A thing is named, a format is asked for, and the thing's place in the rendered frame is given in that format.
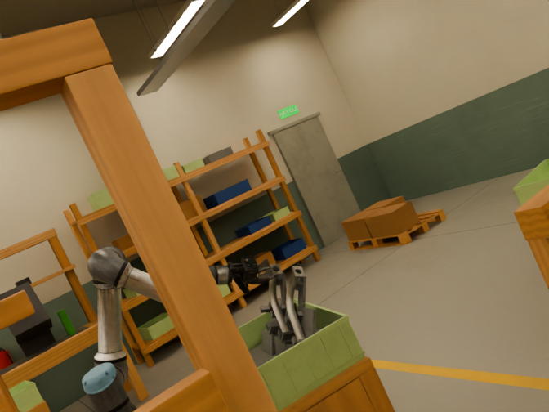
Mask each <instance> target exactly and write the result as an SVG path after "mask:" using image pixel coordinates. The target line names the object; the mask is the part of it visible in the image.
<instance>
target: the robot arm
mask: <svg viewBox="0 0 549 412"><path fill-rule="evenodd" d="M87 268H88V271H89V273H90V275H91V276H92V280H93V284H94V285H95V286H96V287H97V311H98V352H97V353H96V355H95V356H94V368H93V369H91V370H90V371H89V372H88V373H86V374H85V375H84V377H83V380H82V384H83V389H84V391H85V393H86V394H87V396H88V398H89V400H90V402H91V405H92V407H93V409H94V411H95V412H132V411H134V410H136V409H137V408H136V407H135V406H134V405H133V404H132V403H131V401H130V399H129V397H128V395H127V393H126V391H125V389H124V387H123V385H124V383H125V382H126V380H127V376H128V365H127V353H126V352H125V351H124V350H123V344H122V300H121V287H124V288H126V289H130V290H131V291H134V292H136V293H139V294H142V295H144V296H146V297H148V298H152V299H153V300H155V301H158V302H161V303H163V302H162V300H161V298H160V297H159V295H158V292H157V290H156V288H155V287H154V284H153V282H152V280H151V279H150V276H149V274H147V273H145V272H143V271H140V270H138V269H136V268H134V267H132V266H131V264H130V262H127V259H126V256H125V254H124V253H123V251H122V250H120V249H118V248H115V247H112V246H107V247H104V248H102V249H99V250H97V251H95V252H94V253H93V254H92V255H91V256H90V257H89V259H88V263H87ZM209 269H210V271H211V273H212V275H213V277H214V279H215V281H216V284H217V285H222V284H227V283H228V284H229V283H232V280H234V282H235V283H236V284H237V285H238V286H239V288H240V289H241V290H242V291H243V293H248V292H249V289H248V284H264V283H265V282H268V281H269V280H272V279H274V278H275V277H277V275H273V271H272V270H271V269H270V265H269V260H268V259H264V260H263V262H262V263H260V264H257V261H256V259H255V258H254V256H252V257H242V259H241V262H240V263H237V264H232V262H228V265H222V266H209ZM263 271H265V272H264V273H261V272H263ZM257 273H260V274H258V275H257ZM257 276H258V277H257Z"/></svg>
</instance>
